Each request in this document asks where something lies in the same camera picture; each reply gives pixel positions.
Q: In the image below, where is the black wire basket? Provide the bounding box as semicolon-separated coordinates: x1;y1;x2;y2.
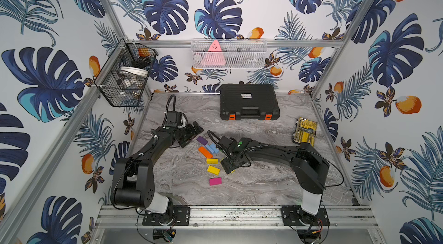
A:
93;39;159;107

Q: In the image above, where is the aluminium front rail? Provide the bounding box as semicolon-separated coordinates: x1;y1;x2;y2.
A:
95;206;378;229

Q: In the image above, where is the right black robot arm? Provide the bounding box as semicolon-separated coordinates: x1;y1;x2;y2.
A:
216;136;330;216

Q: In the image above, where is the magenta block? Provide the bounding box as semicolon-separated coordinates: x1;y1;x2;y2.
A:
209;178;222;186

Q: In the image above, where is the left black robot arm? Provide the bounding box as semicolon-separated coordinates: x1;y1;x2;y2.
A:
110;122;204;214

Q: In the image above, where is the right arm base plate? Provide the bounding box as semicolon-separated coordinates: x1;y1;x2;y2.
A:
281;205;331;227

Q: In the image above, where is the yellow block lower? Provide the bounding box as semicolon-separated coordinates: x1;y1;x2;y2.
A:
207;166;220;175

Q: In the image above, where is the yellow screwdriver bit set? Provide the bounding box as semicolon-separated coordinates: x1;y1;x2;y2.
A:
293;117;318;146

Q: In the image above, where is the light blue block left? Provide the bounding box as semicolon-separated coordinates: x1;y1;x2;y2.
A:
205;144;216;155

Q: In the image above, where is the light blue block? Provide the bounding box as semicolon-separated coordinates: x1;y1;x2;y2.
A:
205;144;216;155
210;144;220;154

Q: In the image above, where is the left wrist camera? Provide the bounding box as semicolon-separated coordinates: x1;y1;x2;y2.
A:
162;111;188;128

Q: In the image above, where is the small yellow block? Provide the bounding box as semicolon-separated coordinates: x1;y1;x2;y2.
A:
206;158;219;164

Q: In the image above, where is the clear mesh wall shelf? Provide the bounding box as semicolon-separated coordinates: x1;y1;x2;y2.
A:
190;39;268;69

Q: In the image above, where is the pink triangle object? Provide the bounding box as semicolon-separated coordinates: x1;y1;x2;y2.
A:
201;40;226;67

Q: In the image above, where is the purple block left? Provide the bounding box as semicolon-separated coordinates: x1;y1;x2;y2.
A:
197;136;208;146

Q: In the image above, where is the white coil in basket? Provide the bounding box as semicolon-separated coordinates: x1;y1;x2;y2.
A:
120;66;149;78

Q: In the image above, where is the black plastic tool case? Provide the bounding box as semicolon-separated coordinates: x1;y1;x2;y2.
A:
220;84;280;120

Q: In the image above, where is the orange block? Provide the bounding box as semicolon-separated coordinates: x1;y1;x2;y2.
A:
198;147;213;159

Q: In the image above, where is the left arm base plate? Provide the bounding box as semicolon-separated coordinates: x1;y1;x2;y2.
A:
142;205;191;227

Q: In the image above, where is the light blue block right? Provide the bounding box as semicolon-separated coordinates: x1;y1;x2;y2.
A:
210;144;220;154

